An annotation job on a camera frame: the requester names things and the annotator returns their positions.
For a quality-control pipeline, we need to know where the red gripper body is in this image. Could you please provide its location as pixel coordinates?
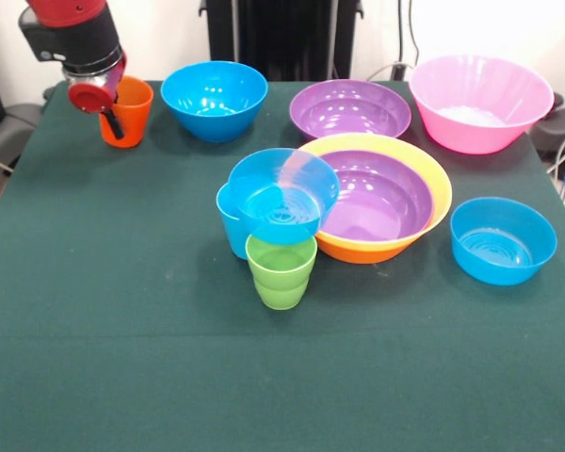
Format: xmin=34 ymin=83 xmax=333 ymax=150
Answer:
xmin=66 ymin=54 xmax=129 ymax=116

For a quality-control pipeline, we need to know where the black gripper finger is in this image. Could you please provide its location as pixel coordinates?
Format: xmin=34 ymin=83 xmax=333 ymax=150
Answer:
xmin=100 ymin=109 xmax=126 ymax=141

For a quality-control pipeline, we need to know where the orange plastic cup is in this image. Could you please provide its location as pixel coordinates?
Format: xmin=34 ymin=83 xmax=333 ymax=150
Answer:
xmin=98 ymin=75 xmax=155 ymax=150

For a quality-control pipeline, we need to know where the light blue plastic cup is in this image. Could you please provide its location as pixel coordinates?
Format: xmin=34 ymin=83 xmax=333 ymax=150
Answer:
xmin=216 ymin=182 xmax=251 ymax=260

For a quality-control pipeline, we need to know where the shallow blue plastic bowl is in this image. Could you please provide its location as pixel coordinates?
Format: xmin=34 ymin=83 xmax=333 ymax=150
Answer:
xmin=449 ymin=196 xmax=558 ymax=287
xmin=227 ymin=147 xmax=342 ymax=246

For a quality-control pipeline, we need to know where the purple plastic bowl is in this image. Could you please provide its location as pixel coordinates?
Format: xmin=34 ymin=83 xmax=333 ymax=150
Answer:
xmin=289 ymin=78 xmax=412 ymax=141
xmin=317 ymin=149 xmax=435 ymax=242

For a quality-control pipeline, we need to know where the deep blue plastic bowl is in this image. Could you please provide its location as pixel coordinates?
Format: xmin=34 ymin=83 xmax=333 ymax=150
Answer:
xmin=160 ymin=60 xmax=269 ymax=144

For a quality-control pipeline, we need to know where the green plastic cup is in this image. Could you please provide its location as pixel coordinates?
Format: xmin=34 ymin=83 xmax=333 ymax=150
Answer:
xmin=244 ymin=234 xmax=318 ymax=311

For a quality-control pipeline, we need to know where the orange plastic bowl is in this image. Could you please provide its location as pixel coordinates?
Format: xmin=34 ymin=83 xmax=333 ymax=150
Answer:
xmin=297 ymin=133 xmax=454 ymax=265

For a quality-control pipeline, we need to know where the dark green tablecloth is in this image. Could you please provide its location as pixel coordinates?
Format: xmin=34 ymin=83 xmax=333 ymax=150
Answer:
xmin=0 ymin=79 xmax=565 ymax=452

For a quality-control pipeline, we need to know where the pink plastic bowl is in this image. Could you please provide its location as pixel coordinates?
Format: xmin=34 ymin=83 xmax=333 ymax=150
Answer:
xmin=408 ymin=54 xmax=556 ymax=156

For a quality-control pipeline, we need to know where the black rounded equipment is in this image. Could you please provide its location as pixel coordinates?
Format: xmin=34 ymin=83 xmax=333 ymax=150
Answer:
xmin=529 ymin=92 xmax=565 ymax=162

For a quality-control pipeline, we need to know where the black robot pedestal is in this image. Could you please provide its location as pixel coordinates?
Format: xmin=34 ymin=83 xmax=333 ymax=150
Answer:
xmin=200 ymin=0 xmax=364 ymax=81

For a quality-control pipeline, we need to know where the grey cable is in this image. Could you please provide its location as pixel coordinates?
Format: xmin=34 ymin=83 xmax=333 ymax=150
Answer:
xmin=366 ymin=60 xmax=413 ymax=82

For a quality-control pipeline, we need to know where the black wall cable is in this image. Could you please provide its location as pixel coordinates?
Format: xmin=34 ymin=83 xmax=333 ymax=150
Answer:
xmin=396 ymin=0 xmax=404 ymax=65
xmin=408 ymin=0 xmax=421 ymax=63

